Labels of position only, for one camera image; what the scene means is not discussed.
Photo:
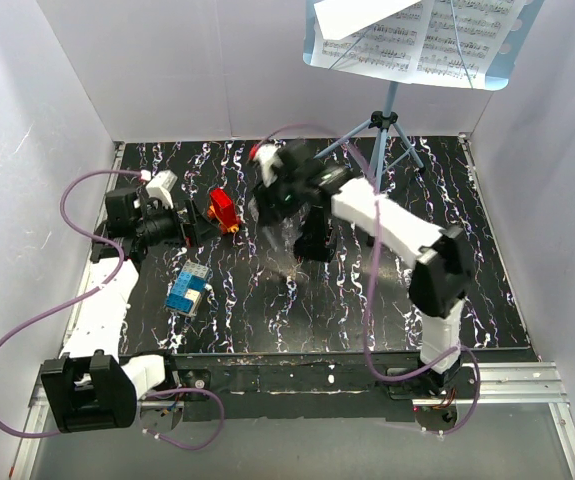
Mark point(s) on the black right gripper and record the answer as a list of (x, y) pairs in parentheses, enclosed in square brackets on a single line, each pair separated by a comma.
[(315, 232)]

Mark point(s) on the blue music stand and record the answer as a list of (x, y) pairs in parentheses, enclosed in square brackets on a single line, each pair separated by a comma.
[(390, 50)]

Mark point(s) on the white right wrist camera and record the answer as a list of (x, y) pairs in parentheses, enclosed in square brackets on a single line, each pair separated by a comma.
[(265, 158)]

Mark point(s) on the aluminium rail frame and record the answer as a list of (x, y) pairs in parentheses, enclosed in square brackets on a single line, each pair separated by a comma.
[(516, 426)]

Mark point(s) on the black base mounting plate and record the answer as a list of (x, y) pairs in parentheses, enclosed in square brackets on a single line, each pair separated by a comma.
[(282, 386)]

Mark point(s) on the white folded paper sheet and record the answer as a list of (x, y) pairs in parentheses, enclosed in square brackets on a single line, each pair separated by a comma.
[(338, 19)]

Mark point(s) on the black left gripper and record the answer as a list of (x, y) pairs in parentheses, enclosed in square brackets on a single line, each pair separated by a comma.
[(187, 226)]

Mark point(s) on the blue white brick block stack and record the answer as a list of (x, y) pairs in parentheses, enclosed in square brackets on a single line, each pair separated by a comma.
[(188, 290)]

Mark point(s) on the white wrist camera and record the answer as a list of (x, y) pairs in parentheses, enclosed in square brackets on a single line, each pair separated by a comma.
[(265, 158), (160, 186)]

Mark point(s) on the clear plastic metronome cover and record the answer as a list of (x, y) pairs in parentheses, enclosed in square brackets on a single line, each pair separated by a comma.
[(281, 235)]

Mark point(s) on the white sheet music page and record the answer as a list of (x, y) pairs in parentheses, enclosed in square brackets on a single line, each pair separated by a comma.
[(462, 40)]

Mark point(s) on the red toy brick car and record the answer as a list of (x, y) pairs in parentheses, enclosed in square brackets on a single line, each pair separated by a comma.
[(222, 211)]

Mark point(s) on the black metronome body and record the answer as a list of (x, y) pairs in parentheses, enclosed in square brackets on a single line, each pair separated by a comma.
[(317, 235)]

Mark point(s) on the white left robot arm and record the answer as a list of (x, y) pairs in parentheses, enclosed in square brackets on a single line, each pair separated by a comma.
[(89, 386)]

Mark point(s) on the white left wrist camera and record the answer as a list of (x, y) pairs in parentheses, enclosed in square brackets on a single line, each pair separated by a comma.
[(160, 186)]

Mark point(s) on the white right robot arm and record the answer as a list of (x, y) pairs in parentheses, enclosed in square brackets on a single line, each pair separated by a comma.
[(442, 268)]

